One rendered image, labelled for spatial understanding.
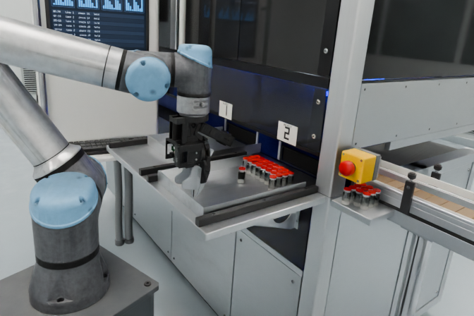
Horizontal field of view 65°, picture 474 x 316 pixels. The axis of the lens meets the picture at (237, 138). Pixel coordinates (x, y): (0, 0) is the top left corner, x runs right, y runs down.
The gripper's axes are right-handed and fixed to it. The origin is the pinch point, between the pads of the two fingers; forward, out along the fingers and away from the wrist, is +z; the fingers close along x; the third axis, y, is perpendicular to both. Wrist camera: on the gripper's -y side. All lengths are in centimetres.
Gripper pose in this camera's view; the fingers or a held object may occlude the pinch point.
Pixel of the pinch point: (197, 191)
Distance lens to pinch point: 93.5
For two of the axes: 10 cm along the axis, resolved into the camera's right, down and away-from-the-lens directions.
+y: -8.1, 1.1, -5.8
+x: 5.9, 2.7, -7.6
